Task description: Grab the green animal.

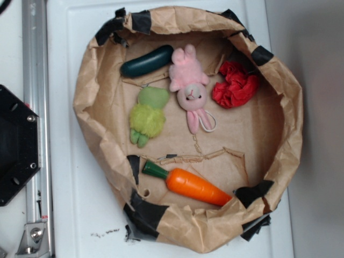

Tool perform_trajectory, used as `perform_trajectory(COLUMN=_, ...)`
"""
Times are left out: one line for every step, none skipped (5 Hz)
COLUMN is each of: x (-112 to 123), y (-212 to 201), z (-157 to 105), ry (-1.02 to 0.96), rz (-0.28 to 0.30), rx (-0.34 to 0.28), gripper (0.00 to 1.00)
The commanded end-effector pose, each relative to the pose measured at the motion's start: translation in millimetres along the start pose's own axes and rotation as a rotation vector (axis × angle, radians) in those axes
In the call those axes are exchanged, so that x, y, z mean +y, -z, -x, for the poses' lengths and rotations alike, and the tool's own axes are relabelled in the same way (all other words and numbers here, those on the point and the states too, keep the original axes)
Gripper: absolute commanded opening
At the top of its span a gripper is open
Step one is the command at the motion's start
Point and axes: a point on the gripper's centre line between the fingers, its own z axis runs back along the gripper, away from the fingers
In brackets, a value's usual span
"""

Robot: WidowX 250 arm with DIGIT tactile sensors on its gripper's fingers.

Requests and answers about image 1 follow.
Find brown paper bag basket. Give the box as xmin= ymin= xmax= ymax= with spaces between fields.
xmin=73 ymin=6 xmax=303 ymax=253

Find green plush frog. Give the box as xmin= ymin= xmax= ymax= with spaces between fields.
xmin=130 ymin=86 xmax=169 ymax=148

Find orange toy carrot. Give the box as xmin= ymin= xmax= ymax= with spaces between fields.
xmin=142 ymin=161 xmax=232 ymax=206

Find pink plush bunny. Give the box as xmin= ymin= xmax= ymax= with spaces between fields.
xmin=169 ymin=44 xmax=216 ymax=134

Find dark green toy cucumber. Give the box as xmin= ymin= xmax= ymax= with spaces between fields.
xmin=120 ymin=45 xmax=174 ymax=77

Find red crumpled cloth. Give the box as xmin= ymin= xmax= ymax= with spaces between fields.
xmin=212 ymin=61 xmax=260 ymax=109

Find white plastic tray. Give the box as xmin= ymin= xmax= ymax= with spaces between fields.
xmin=46 ymin=0 xmax=295 ymax=258

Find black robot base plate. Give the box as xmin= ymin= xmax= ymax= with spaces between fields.
xmin=0 ymin=85 xmax=40 ymax=207

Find aluminium extrusion rail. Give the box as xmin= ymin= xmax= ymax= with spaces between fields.
xmin=22 ymin=1 xmax=55 ymax=257

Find metal corner bracket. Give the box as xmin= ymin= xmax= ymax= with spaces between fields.
xmin=15 ymin=222 xmax=51 ymax=258

